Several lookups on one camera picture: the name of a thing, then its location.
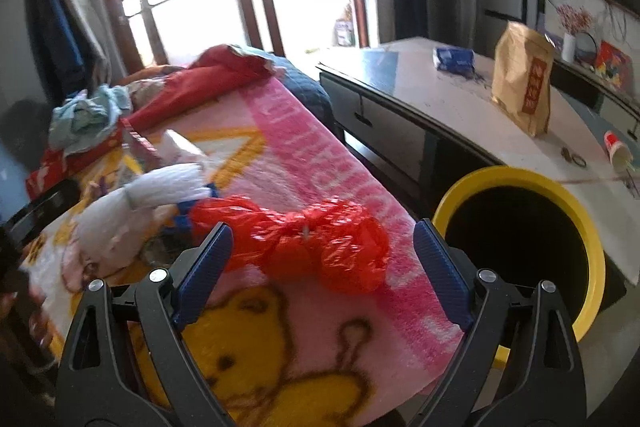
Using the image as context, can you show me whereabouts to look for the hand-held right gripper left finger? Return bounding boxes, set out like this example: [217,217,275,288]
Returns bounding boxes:
[55,222,236,427]

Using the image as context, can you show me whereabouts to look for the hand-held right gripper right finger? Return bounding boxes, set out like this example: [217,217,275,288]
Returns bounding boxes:
[407,218,587,427]

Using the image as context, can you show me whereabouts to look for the red plastic bag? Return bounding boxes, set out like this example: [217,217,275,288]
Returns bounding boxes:
[190,197,391,295]

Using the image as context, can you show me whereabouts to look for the yellow rimmed black trash bin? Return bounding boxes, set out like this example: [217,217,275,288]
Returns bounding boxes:
[432,166,607,370]

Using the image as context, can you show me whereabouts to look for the blue plastic wrapper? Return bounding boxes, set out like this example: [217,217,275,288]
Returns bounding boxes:
[172,184,221,230]

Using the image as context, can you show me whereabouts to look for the white plastic bag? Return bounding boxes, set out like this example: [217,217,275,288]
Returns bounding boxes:
[75,162,216,270]

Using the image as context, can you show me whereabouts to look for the light blue cloth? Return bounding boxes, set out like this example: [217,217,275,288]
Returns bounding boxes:
[49,84,133,155]

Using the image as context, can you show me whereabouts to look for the pink printed blanket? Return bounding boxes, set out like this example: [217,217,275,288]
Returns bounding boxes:
[20,77,471,413]

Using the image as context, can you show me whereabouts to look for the white topped coffee table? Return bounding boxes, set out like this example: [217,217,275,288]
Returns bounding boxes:
[316,37,640,293]

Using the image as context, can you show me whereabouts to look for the red cloth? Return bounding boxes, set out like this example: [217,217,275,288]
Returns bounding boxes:
[25,46,276,202]

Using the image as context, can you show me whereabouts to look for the dark blue quilted cushion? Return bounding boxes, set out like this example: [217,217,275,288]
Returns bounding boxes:
[250,47,333,128]

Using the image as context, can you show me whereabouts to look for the hanging dark clothes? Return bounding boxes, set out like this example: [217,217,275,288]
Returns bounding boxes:
[25,0,111,108]

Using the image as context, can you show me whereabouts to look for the brown paper bag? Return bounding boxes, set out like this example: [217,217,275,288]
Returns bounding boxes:
[491,21,556,138]

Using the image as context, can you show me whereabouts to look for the red paper cup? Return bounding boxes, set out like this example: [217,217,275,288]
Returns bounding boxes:
[603,130,636,170]

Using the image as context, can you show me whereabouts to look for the long media cabinet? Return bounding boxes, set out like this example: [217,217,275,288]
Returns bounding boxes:
[537,42,640,138]

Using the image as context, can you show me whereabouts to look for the white vase with flowers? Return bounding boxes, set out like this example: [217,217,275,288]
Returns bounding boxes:
[555,4,593,62]

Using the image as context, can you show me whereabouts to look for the bottle on window sill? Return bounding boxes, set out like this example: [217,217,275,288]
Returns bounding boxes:
[334,0,356,48]

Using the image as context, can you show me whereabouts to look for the round desk ornament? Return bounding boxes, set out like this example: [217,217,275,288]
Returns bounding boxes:
[574,31,601,65]

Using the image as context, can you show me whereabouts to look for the colourful picture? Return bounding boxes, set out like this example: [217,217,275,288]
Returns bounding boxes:
[595,41,633,82]

